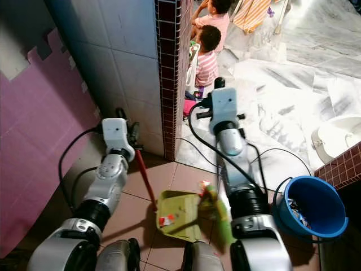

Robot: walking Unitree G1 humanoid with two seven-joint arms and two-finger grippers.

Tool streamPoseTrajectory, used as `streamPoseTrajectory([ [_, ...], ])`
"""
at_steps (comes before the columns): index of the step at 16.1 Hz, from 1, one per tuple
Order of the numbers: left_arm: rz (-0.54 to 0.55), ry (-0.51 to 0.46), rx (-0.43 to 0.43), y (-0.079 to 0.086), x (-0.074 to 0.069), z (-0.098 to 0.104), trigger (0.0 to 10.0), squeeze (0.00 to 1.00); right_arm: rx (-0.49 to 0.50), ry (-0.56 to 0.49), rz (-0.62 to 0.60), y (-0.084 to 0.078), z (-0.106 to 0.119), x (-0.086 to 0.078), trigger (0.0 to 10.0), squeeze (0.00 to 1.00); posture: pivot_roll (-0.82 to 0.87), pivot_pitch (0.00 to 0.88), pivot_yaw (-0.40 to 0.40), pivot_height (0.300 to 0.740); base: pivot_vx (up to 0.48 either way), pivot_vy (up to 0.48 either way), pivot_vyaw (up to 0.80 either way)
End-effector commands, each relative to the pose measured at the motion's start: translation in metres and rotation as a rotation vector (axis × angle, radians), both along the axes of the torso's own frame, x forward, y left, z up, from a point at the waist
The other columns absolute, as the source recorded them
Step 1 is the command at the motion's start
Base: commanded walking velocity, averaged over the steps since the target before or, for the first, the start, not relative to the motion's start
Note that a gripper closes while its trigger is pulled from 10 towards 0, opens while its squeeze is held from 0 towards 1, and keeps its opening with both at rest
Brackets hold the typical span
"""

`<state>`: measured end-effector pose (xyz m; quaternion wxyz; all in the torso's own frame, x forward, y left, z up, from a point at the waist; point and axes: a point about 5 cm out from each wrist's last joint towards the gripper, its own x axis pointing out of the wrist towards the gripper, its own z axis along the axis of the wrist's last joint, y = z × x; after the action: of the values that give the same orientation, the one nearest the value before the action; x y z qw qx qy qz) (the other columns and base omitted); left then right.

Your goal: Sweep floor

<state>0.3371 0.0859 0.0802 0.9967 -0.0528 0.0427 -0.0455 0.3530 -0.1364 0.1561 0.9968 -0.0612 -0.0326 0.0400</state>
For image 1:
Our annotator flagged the pink foam mat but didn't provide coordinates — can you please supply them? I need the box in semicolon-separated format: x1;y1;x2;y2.
0;28;100;259

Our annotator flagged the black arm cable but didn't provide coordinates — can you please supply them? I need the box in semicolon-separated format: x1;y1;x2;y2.
187;99;283;204
57;125;105;218

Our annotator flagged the thin black floor cable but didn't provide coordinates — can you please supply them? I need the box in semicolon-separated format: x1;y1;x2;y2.
174;137;315;178

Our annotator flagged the pink plastic stool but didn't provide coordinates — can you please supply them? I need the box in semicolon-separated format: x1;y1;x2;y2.
183;98;199;120

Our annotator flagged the robot leg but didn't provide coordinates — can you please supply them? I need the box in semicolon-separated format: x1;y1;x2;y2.
95;238;143;271
181;240;226;271

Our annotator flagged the child in striped shirt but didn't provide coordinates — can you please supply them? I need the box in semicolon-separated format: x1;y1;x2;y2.
194;25;223;92

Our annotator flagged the robot right leg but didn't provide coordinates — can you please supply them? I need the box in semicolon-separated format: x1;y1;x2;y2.
181;240;226;271

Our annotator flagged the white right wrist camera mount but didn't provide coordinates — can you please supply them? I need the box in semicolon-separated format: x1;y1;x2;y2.
209;87;240;134

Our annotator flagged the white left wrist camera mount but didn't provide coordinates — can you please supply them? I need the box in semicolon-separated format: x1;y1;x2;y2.
101;117;136;154

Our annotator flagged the child in pink shirt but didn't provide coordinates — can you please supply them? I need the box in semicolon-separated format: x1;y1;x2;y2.
191;0;233;55

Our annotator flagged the white ceramic toilet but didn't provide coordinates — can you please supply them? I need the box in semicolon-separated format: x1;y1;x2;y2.
311;115;361;165

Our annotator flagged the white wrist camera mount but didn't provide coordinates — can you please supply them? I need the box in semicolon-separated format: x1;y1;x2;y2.
101;117;136;154
209;87;240;134

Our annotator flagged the blue plastic bucket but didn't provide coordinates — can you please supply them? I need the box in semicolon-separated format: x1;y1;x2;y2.
273;175;349;240

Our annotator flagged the orange striped cloth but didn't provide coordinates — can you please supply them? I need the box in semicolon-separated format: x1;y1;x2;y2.
231;0;272;34

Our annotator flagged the white plastic chair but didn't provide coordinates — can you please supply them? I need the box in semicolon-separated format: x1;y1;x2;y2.
186;42;201;98

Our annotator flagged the robot left leg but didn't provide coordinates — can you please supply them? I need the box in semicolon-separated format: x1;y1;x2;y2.
95;238;143;271

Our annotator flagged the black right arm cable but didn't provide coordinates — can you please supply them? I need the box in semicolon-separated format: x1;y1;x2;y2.
187;99;283;204

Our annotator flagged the red and white trash piece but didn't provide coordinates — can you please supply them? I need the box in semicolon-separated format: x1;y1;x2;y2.
158;214;175;228

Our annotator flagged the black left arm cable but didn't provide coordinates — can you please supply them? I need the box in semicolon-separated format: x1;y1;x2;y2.
57;125;105;218

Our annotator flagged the green dustpan with red handle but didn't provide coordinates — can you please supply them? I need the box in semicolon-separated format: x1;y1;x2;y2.
134;149;210;244

